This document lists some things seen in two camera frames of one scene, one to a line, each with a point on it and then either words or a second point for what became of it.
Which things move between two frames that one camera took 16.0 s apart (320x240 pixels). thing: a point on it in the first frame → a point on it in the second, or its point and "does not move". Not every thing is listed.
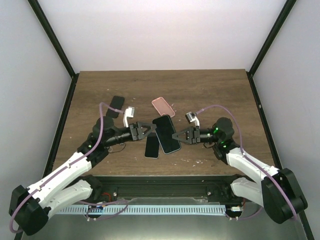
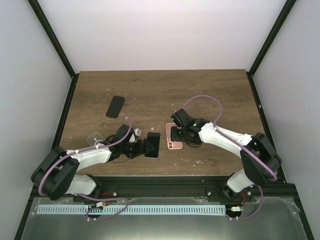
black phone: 116,103 does not move
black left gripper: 138,133 → 140,151
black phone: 152,146 does not move
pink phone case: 163,107 → 172,145
